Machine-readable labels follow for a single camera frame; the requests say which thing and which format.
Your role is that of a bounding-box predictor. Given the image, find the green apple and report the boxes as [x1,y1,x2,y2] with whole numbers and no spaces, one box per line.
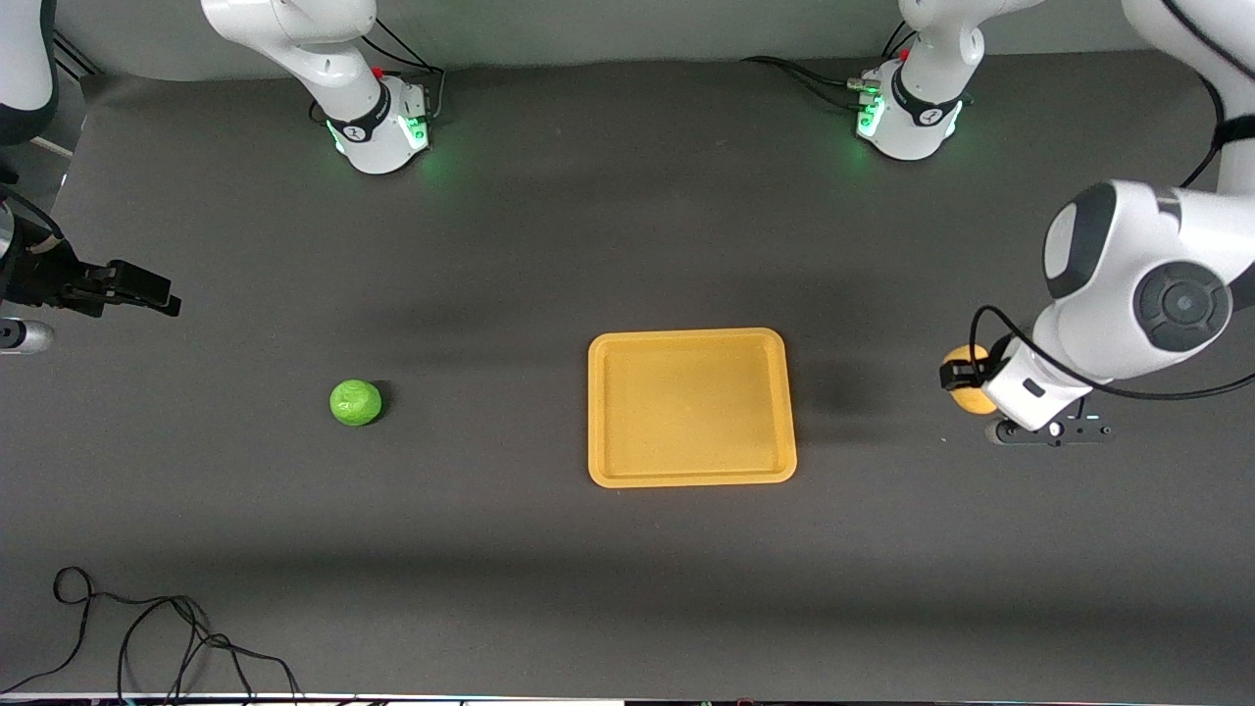
[329,379,383,428]

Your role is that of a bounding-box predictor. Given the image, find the black frame rail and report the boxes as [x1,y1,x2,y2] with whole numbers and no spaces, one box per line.
[54,29,99,77]

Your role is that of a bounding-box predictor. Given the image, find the yellow potato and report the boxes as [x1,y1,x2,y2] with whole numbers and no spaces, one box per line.
[943,344,997,418]

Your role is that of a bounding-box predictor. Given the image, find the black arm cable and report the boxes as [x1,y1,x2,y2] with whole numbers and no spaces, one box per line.
[0,189,66,248]
[969,0,1255,401]

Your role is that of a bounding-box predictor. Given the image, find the dark grey table mat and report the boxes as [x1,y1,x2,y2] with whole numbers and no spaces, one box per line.
[0,37,1255,699]

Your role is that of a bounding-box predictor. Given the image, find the black arm base cables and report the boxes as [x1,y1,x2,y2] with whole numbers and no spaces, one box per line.
[740,20,918,111]
[309,20,447,126]

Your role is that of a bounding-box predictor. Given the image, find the black left arm base cables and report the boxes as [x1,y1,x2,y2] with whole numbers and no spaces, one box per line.
[740,20,918,111]

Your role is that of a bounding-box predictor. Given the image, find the orange plastic tray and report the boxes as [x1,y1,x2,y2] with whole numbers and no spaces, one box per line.
[587,328,798,489]

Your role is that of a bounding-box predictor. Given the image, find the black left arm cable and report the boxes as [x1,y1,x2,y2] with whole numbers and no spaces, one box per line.
[969,0,1255,401]

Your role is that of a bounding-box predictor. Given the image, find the black right arm base cables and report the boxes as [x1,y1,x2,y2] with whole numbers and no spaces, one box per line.
[309,20,447,126]

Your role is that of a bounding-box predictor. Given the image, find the loose thin black cable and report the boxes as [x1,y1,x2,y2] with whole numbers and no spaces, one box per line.
[0,567,301,703]

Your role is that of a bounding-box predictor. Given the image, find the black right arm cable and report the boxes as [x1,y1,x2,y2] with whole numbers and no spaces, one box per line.
[0,189,66,248]

